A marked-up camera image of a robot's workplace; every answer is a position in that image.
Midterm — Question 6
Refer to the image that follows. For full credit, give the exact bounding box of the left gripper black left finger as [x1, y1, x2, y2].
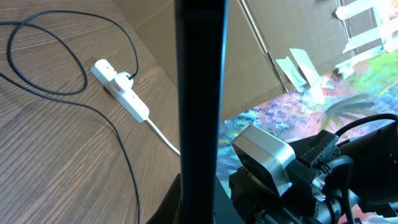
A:
[147, 174, 182, 224]

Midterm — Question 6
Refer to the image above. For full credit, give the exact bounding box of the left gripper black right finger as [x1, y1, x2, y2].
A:
[213, 177, 244, 224]

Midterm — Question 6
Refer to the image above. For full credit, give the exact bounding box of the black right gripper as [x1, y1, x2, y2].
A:
[229, 130, 359, 223]

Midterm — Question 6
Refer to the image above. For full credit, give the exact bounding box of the Samsung Galaxy smartphone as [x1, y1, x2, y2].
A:
[175, 0, 228, 223]

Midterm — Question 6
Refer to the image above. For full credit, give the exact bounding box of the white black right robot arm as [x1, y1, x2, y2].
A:
[229, 123, 397, 223]

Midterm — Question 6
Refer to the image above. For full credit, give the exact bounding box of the white USB charger plug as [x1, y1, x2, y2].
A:
[112, 72, 134, 95]

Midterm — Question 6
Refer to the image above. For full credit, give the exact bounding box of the blue patterned mat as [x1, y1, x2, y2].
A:
[216, 51, 397, 194]

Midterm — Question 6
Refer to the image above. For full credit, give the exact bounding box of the white power extension strip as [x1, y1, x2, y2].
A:
[90, 59, 150, 123]

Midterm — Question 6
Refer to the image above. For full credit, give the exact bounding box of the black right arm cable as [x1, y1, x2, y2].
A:
[323, 113, 398, 224]

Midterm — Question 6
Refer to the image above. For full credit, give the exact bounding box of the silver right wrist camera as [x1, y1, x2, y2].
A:
[231, 124, 295, 197]

